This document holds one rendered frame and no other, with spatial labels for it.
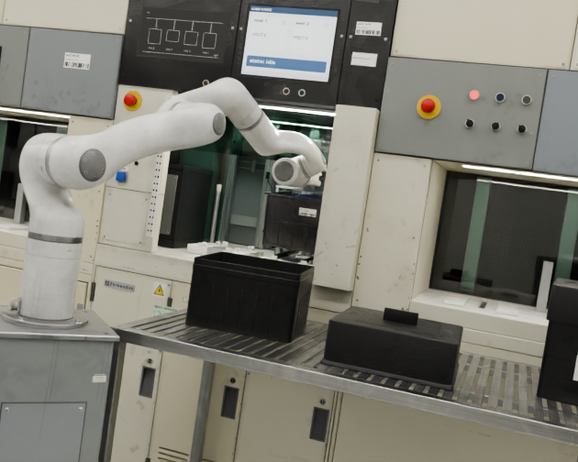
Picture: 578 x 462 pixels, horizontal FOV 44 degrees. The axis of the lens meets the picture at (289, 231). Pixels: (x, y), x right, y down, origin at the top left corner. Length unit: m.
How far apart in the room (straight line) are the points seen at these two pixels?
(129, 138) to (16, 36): 1.07
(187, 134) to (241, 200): 1.41
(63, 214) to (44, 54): 1.08
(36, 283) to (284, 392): 0.90
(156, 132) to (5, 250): 1.06
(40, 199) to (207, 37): 0.90
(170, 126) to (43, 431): 0.76
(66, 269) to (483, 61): 1.26
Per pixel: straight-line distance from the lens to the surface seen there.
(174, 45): 2.41
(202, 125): 1.83
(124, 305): 2.44
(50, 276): 1.67
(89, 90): 2.53
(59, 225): 1.66
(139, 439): 2.49
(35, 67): 2.66
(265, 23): 2.30
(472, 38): 2.16
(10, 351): 1.62
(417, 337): 1.59
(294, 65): 2.24
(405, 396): 1.52
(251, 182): 3.20
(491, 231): 2.53
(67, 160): 1.61
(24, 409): 1.66
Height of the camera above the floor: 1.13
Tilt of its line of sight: 3 degrees down
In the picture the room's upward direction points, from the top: 8 degrees clockwise
